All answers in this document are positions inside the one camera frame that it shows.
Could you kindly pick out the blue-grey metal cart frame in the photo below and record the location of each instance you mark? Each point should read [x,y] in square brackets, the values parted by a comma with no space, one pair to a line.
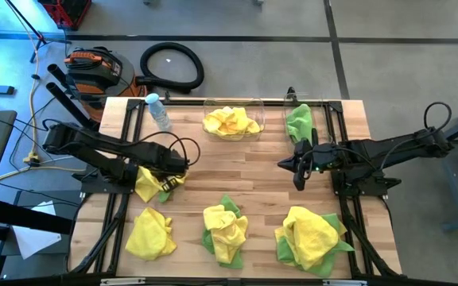
[457,198]

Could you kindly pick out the green microfiber towel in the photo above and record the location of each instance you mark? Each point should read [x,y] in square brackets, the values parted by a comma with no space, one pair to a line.
[230,204]
[164,197]
[298,123]
[326,266]

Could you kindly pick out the silver frame bracket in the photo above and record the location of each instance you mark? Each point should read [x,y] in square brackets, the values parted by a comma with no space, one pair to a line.
[344,282]
[121,281]

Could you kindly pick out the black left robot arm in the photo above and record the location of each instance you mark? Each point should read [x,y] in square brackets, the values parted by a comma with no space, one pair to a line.
[94,143]

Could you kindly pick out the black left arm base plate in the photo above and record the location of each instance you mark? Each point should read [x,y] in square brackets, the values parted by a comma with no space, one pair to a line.
[102,186]

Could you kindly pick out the white paper sheet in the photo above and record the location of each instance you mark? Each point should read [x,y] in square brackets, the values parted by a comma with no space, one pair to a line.
[34,238]

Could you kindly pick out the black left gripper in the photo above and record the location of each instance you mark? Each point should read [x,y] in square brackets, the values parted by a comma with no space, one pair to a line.
[171,165]

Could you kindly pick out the black tripod stand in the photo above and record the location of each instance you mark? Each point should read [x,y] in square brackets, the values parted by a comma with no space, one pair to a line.
[26,20]

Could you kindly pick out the black aluminium table frame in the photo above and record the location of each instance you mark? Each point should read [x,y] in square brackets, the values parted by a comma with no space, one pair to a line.
[131,119]

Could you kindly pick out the clear plastic water bottle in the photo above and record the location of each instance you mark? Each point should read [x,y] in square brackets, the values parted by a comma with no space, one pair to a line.
[159,113]

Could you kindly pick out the black frame clamp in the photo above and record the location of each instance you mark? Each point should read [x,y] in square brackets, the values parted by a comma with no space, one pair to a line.
[167,96]
[291,94]

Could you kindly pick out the red and black tool box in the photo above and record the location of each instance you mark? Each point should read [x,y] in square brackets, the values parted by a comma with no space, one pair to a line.
[66,12]

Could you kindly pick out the black vacuum wand tube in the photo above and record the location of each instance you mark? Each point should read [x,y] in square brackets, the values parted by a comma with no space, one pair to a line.
[66,103]
[57,73]

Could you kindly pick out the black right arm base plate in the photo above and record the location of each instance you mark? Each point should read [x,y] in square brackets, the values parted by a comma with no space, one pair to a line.
[372,186]

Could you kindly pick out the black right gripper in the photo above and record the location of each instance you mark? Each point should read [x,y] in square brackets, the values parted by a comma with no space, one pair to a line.
[316,161]

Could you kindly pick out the orange and black shop vacuum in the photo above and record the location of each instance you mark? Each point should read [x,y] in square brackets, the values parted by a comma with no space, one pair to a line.
[94,71]

